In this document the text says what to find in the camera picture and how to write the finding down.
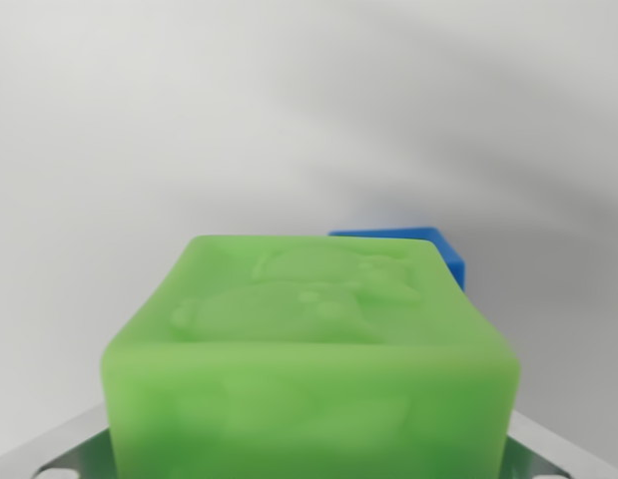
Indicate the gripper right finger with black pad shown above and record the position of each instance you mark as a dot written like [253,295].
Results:
[578,449]

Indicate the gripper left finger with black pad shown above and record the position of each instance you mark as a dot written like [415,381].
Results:
[74,449]

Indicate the green cube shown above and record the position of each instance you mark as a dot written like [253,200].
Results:
[308,359]

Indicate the blue cube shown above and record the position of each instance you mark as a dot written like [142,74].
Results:
[445,249]

